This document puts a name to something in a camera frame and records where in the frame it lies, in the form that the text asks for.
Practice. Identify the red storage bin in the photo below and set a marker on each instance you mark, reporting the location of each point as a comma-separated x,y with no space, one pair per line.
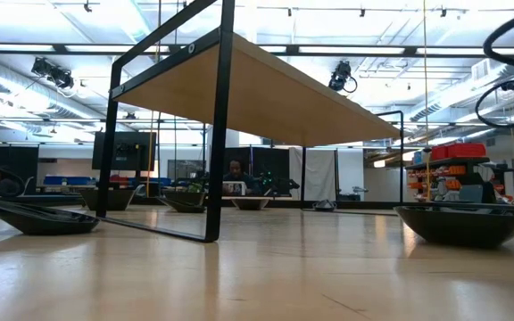
462,150

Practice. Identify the black monitor screen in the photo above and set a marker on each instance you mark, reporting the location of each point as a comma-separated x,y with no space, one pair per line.
136,151

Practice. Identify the black backdrop board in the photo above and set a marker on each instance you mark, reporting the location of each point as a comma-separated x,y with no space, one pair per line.
275,160

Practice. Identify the black overhead crossbeam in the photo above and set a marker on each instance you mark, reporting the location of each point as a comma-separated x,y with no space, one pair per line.
411,50

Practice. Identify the black ceiling camera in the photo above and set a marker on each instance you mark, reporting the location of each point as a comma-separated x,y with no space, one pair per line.
341,76
54,73
511,84

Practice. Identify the small grey domed object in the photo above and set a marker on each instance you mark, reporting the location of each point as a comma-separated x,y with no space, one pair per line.
325,206

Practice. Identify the white hanging curtain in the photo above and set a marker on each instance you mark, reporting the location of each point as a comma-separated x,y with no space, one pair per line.
319,174

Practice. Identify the black pointed leaf plate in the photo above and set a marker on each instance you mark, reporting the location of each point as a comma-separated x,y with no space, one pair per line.
462,227

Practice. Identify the storage rack with bins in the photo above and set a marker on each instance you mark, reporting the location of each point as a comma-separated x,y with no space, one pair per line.
471,178

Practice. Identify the blue storage bins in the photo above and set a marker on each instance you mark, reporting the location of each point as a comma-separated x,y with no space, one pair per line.
67,180

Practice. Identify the wooden shelf riser black legs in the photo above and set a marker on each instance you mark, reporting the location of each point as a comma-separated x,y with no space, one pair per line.
261,98

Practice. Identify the black wavy square plate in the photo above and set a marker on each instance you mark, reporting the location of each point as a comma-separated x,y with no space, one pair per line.
185,196
125,200

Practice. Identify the black oval leaf plate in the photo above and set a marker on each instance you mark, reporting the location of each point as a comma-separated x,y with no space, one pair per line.
250,204

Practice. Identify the black partition panel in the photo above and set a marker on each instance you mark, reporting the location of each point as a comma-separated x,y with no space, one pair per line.
16,160

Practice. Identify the black teardrop plate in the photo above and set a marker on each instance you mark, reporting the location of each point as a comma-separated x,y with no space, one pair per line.
185,207
38,223

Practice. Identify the person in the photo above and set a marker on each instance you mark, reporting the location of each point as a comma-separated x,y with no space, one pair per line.
5,185
237,169

